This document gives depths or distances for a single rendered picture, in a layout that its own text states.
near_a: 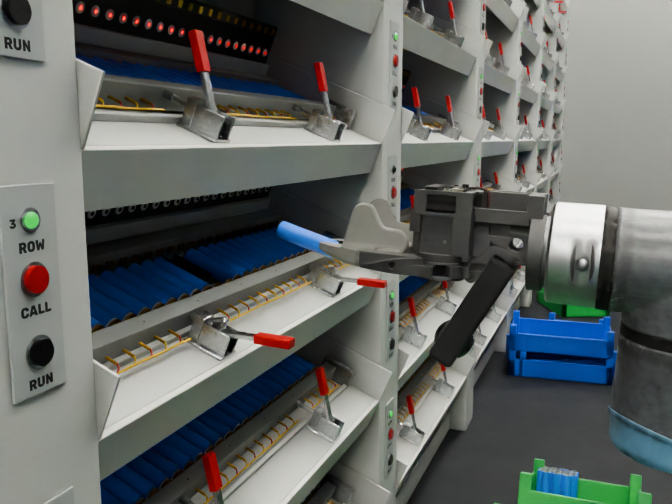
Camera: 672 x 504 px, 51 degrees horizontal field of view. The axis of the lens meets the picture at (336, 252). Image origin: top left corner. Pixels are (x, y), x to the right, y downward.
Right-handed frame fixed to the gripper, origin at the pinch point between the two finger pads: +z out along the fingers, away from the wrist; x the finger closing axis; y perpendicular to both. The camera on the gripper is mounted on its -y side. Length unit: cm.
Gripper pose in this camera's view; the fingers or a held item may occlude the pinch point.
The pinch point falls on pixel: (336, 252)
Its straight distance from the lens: 69.7
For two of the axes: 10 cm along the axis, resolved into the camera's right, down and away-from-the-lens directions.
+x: -3.6, 1.5, -9.2
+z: -9.3, -1.0, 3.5
